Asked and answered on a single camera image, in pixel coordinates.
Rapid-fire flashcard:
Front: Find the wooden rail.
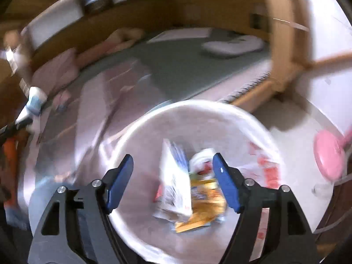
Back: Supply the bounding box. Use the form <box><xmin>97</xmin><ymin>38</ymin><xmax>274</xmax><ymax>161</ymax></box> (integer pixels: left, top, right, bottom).
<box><xmin>305</xmin><ymin>48</ymin><xmax>352</xmax><ymax>69</ymax></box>

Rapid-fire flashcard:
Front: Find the clear plastic bag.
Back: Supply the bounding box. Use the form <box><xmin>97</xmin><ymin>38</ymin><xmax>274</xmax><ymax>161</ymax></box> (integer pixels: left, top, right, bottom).
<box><xmin>77</xmin><ymin>60</ymin><xmax>154</xmax><ymax>149</ymax></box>

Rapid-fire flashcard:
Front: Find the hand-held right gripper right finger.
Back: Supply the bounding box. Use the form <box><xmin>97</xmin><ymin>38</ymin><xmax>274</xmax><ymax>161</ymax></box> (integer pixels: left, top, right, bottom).
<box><xmin>212</xmin><ymin>152</ymin><xmax>317</xmax><ymax>264</ymax></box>

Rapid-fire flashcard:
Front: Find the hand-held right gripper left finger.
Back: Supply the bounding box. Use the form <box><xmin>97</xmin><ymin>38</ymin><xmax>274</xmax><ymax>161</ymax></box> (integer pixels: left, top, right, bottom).
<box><xmin>27</xmin><ymin>154</ymin><xmax>134</xmax><ymax>264</ymax></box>

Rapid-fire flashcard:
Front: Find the pink standing fan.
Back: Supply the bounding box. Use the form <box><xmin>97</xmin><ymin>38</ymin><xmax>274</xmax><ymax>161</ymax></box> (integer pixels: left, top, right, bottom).
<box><xmin>313</xmin><ymin>128</ymin><xmax>352</xmax><ymax>179</ymax></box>

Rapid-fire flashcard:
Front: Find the white and red wrapper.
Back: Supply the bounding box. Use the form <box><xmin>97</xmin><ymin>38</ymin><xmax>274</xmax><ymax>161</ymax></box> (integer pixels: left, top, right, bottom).
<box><xmin>188</xmin><ymin>148</ymin><xmax>218</xmax><ymax>182</ymax></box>

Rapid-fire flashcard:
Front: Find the wooden bed frame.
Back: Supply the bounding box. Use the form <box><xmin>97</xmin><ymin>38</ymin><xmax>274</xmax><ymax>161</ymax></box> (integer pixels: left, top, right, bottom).
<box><xmin>0</xmin><ymin>0</ymin><xmax>314</xmax><ymax>108</ymax></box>

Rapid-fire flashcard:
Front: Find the white and blue carton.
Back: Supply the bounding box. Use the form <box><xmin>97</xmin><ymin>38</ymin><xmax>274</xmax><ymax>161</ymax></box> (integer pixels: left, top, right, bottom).
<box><xmin>152</xmin><ymin>139</ymin><xmax>193</xmax><ymax>222</ymax></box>

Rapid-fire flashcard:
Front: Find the white folded sheet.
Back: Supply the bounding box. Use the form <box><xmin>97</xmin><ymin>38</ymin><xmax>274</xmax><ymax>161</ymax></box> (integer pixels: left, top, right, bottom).
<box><xmin>147</xmin><ymin>27</ymin><xmax>212</xmax><ymax>43</ymax></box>

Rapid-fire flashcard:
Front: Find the white and blue packet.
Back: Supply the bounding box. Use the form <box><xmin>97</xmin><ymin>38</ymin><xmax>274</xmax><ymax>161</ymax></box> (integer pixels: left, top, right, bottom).
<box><xmin>15</xmin><ymin>86</ymin><xmax>48</xmax><ymax>125</ymax></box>

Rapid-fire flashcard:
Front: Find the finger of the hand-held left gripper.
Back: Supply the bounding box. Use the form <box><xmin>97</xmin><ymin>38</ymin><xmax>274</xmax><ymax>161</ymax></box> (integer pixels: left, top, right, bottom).
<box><xmin>0</xmin><ymin>119</ymin><xmax>32</xmax><ymax>141</ymax></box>

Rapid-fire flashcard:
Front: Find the white power cable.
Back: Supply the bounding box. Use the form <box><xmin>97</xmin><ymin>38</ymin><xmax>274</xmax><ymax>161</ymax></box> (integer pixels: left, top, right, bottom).
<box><xmin>312</xmin><ymin>174</ymin><xmax>352</xmax><ymax>234</ymax></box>

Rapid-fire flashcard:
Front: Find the green bed mat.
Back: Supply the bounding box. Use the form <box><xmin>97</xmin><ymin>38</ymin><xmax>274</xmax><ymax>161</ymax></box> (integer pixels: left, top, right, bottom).
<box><xmin>135</xmin><ymin>29</ymin><xmax>273</xmax><ymax>99</ymax></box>

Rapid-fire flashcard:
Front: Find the tan plush toy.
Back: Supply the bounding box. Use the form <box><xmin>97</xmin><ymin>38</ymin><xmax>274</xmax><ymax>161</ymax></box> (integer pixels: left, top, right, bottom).
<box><xmin>77</xmin><ymin>27</ymin><xmax>143</xmax><ymax>64</ymax></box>

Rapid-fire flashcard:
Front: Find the yellow snack packet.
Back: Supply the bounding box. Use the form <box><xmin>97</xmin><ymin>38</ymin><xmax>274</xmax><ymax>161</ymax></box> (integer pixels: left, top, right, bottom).
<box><xmin>174</xmin><ymin>177</ymin><xmax>227</xmax><ymax>233</ymax></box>

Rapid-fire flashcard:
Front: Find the pink cushion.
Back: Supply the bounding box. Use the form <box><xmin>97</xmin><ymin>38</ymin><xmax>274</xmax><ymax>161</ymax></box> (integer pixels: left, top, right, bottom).
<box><xmin>31</xmin><ymin>48</ymin><xmax>80</xmax><ymax>94</ymax></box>

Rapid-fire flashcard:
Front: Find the white lined trash bin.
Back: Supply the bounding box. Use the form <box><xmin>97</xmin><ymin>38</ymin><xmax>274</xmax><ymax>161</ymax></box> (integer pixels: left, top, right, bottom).
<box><xmin>103</xmin><ymin>99</ymin><xmax>284</xmax><ymax>264</ymax></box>

